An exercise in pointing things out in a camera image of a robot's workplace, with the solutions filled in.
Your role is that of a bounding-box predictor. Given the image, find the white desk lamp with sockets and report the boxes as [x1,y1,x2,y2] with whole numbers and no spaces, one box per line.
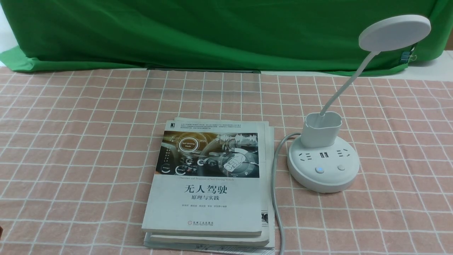
[287,15,431,193]

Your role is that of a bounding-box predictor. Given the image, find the white self-driving textbook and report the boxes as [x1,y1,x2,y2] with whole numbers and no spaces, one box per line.
[142,120,266,237]

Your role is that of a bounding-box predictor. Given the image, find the white middle book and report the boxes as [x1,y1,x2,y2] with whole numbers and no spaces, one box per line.
[148,121,270,247]

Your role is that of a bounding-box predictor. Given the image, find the white book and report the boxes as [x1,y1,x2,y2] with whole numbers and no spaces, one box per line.
[144,117,275,255]
[148,121,270,247]

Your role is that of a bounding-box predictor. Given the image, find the white bottom book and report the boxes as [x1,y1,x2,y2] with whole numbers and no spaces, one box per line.
[144,117,275,255]

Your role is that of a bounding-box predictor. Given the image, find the green backdrop cloth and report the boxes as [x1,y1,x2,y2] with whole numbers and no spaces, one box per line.
[1,0,452,76]

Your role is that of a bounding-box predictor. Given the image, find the pink checkered tablecloth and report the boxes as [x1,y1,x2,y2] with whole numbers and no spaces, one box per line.
[0,68,453,255]

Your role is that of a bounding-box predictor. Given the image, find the blue binder clip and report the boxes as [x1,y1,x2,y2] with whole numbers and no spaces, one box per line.
[399,44,417,64]

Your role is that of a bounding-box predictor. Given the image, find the white lamp power cable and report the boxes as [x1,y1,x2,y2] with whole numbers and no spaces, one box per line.
[271,132,302,255]

